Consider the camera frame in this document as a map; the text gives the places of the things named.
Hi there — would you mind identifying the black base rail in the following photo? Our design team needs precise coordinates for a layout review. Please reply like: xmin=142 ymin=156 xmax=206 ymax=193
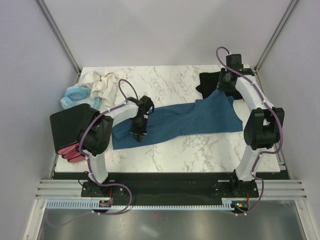
xmin=53 ymin=172 xmax=259 ymax=205

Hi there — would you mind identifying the white t shirt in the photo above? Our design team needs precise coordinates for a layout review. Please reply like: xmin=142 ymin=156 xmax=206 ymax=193
xmin=77 ymin=70 xmax=127 ymax=107

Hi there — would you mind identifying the white cable duct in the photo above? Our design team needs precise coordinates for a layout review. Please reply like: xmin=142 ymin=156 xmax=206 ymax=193
xmin=46 ymin=199 xmax=248 ymax=211

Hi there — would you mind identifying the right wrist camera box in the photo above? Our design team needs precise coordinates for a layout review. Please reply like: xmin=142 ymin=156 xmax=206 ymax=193
xmin=226 ymin=53 xmax=244 ymax=71

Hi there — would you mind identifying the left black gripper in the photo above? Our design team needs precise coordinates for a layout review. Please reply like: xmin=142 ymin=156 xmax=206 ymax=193
xmin=130 ymin=116 xmax=148 ymax=141

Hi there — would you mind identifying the black pink drawer organizer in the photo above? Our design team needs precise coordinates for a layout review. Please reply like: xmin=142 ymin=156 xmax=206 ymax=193
xmin=49 ymin=103 xmax=100 ymax=164

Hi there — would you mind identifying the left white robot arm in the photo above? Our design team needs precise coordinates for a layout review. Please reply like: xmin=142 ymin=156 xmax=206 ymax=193
xmin=78 ymin=95 xmax=155 ymax=197

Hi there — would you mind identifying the folded black t shirt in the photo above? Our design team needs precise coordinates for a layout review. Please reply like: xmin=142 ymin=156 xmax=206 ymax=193
xmin=195 ymin=71 xmax=243 ymax=101

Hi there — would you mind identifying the blue t shirt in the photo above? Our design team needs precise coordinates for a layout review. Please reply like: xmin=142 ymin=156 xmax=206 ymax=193
xmin=112 ymin=89 xmax=243 ymax=150

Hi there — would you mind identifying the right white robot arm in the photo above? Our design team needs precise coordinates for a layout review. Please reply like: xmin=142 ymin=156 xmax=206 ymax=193
xmin=217 ymin=68 xmax=285 ymax=197

